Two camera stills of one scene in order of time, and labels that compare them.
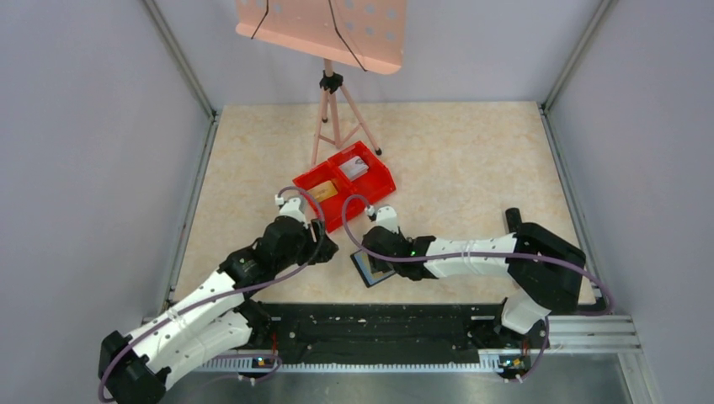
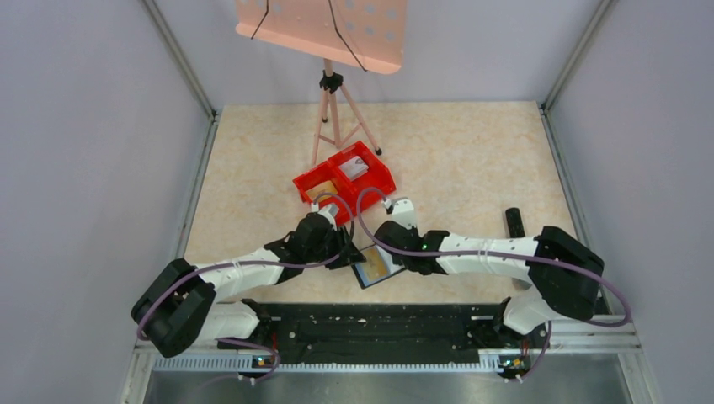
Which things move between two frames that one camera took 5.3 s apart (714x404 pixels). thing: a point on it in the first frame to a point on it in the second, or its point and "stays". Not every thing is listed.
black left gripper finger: x=324 y=248 to x=350 y=255
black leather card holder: x=371 y=270 stays
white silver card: x=354 y=167 stays
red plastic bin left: x=329 y=190 stays
